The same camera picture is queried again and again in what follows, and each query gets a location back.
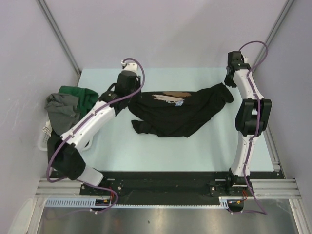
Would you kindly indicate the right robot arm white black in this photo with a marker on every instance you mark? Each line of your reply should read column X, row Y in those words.
column 251, row 119

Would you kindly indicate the white plastic laundry basket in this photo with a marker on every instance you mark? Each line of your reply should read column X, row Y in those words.
column 46, row 134

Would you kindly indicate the grey t shirt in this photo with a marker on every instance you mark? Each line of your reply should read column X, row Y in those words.
column 62, row 111

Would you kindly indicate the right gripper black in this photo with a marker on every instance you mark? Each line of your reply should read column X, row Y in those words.
column 229, row 83

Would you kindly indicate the grey cable duct strip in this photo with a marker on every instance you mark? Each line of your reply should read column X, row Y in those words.
column 94, row 203

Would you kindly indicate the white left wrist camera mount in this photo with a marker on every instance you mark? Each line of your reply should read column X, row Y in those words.
column 132, row 66

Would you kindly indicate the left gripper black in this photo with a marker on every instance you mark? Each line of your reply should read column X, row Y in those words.
column 138, row 83

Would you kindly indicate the right aluminium frame rail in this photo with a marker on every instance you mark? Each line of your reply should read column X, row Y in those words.
column 264, row 156

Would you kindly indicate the black printed t shirt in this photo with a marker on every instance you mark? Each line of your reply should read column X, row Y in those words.
column 177, row 113

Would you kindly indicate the green t shirt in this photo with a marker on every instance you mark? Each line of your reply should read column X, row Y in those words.
column 86, row 97

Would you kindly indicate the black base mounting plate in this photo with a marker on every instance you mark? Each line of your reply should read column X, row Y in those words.
column 169, row 188

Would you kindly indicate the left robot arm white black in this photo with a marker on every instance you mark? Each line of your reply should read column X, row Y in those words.
column 64, row 151

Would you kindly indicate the left aluminium corner post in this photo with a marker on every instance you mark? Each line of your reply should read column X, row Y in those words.
column 59, row 35

